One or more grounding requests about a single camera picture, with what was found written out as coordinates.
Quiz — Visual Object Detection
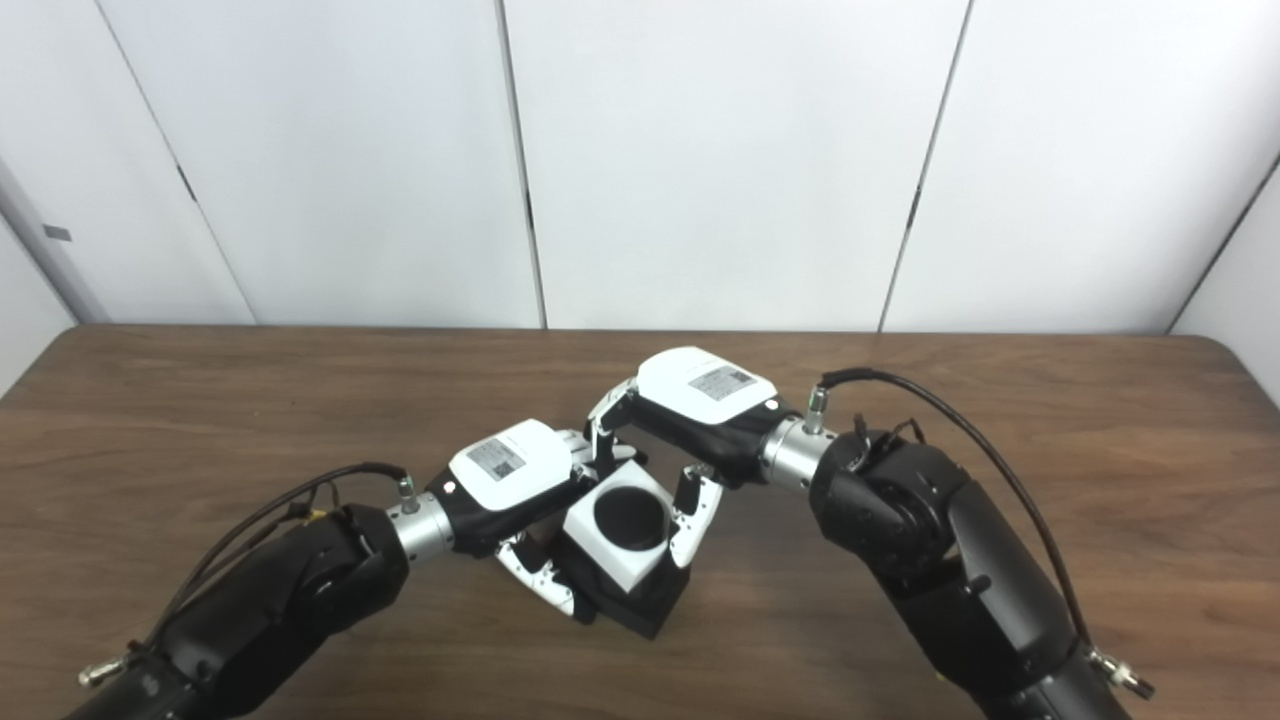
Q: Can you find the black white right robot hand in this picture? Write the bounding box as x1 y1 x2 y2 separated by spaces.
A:
585 346 801 571

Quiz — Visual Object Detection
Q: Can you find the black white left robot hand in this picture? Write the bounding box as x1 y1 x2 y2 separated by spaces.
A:
428 419 641 626

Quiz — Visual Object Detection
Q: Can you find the black peg with square base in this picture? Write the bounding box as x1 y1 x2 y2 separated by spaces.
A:
545 487 693 641

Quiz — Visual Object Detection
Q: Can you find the white square piece with hole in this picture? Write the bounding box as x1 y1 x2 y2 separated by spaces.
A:
562 459 691 593

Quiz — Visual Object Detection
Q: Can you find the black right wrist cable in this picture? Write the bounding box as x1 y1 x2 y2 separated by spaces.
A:
803 367 1156 701

